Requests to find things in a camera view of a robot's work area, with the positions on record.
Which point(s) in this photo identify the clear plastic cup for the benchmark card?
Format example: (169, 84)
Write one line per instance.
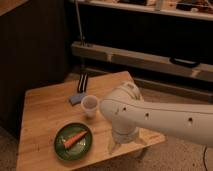
(89, 105)

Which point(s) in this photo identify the green round plate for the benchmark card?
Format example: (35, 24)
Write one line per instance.
(77, 150)

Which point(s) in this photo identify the metal pole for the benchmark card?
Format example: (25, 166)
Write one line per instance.
(82, 40)

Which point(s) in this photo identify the long grey wooden beam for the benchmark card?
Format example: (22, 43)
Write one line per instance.
(141, 60)

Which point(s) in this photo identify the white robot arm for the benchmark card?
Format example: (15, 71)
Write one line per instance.
(127, 112)

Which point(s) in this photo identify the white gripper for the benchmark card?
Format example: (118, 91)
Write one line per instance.
(124, 138)

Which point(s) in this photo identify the black handle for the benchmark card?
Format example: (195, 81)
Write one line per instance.
(184, 63)

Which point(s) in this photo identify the black white striped object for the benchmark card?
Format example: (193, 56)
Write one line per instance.
(82, 84)

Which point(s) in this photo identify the cluttered shelf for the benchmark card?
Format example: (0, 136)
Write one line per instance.
(162, 7)

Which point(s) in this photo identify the orange carrot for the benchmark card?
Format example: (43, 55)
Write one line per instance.
(68, 143)

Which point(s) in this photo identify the blue sponge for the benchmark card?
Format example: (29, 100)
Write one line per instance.
(76, 99)

